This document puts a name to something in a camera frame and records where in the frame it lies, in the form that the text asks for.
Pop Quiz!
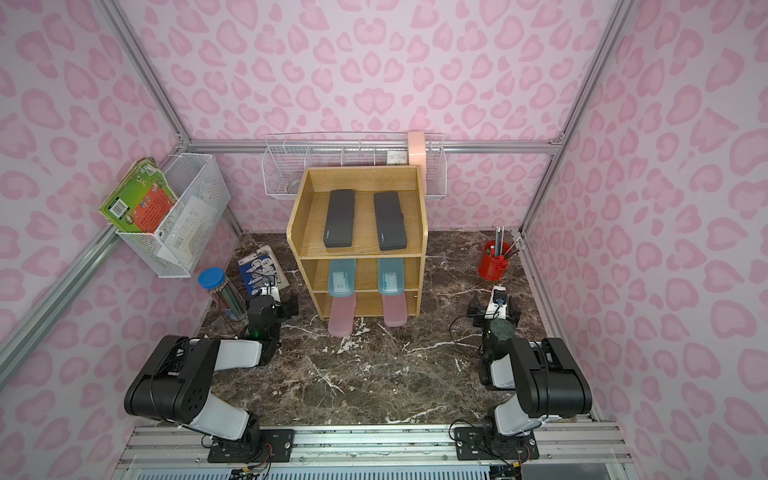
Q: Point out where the pink pencil case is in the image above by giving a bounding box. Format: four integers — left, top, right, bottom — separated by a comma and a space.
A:
382, 293, 408, 328
328, 294, 356, 338

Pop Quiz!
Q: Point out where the teal pencil case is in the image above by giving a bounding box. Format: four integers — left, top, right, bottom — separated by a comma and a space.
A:
327, 259, 356, 298
377, 257, 405, 296

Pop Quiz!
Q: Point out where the black pencil case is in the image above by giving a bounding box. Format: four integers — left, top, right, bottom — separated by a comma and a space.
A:
373, 191, 407, 251
323, 189, 355, 249

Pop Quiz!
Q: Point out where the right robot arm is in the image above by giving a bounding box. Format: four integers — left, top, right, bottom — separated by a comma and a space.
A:
466, 295, 593, 440

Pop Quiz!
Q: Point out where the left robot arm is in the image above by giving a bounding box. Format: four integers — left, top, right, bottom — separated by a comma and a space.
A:
124, 293, 299, 445

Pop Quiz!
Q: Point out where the blue-lid pencil tube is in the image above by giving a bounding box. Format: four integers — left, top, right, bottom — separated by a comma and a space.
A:
198, 267, 247, 321

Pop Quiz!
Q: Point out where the wooden three-tier shelf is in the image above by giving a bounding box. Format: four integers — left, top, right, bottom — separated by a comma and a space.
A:
286, 165, 428, 320

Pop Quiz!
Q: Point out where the red pen holder cup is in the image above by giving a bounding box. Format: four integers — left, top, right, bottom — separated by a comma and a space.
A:
477, 240, 511, 282

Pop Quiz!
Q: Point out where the white mesh side basket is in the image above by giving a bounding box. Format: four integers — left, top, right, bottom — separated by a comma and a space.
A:
118, 153, 231, 278

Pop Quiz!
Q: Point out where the green red book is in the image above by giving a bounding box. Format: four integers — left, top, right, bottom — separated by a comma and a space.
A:
99, 157, 177, 234

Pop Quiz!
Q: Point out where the small white card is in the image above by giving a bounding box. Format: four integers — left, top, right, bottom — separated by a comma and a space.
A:
386, 150, 409, 166

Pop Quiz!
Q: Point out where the pink box in basket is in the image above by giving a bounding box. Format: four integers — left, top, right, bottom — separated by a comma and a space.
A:
407, 130, 427, 194

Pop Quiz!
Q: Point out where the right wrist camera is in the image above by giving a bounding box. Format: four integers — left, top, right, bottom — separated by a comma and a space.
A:
485, 286, 509, 320

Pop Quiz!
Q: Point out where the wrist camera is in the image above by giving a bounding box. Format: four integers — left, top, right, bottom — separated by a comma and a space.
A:
261, 276, 281, 303
485, 286, 509, 320

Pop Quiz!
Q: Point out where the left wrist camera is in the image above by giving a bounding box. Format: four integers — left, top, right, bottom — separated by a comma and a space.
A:
261, 276, 281, 303

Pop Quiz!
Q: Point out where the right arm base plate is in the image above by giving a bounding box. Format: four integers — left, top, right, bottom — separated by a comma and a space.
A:
449, 426, 540, 463

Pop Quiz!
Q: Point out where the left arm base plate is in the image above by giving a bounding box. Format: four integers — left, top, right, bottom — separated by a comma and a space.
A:
207, 429, 296, 465

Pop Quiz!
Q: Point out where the white wire back basket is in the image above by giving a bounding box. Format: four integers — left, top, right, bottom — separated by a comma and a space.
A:
261, 131, 449, 202

